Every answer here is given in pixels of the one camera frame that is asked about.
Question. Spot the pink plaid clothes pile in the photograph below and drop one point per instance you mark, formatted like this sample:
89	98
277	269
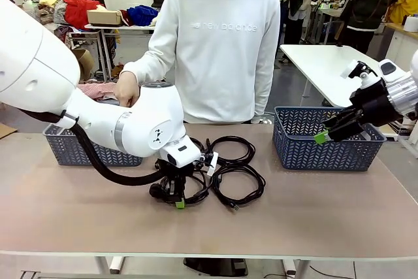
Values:
98	91

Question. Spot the black table base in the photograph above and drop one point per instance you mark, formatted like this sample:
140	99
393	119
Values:
215	266

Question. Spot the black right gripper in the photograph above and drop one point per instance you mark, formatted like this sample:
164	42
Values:
375	102

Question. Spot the person's right forearm white sleeve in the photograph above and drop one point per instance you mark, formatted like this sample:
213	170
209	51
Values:
143	63

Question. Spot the person's right hand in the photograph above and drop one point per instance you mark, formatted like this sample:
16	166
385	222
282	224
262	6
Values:
127	89

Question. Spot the white table leg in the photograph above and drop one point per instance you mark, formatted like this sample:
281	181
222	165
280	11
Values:
112	264
295	269

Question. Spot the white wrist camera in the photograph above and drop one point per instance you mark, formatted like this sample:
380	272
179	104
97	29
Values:
212	163
347	71

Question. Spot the white side table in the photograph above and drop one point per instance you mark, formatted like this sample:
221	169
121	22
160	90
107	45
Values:
313	60

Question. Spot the red clothes pile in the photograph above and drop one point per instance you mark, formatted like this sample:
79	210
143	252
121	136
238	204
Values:
78	11

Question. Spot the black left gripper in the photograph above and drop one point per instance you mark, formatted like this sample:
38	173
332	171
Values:
174	172

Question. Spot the white background table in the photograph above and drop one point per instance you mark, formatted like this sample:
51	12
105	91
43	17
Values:
107	27

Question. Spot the open cardboard box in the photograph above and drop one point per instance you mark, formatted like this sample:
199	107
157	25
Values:
83	61

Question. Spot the blue clothes pile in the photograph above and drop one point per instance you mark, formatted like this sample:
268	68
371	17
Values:
142	14

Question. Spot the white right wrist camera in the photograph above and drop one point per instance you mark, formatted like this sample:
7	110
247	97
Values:
347	71

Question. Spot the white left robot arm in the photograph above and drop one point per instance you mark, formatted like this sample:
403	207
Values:
32	63

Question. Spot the white roll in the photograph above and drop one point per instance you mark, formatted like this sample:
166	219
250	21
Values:
412	24

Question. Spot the blue-grey plastic basket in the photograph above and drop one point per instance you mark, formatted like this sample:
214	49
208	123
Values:
65	151
310	158

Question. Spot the person in black coat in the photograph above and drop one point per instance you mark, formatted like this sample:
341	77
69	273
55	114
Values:
369	1

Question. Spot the person in white sweatshirt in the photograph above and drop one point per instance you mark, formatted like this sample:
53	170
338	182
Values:
218	57

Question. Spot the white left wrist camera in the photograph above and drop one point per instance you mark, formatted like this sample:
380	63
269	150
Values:
212	163

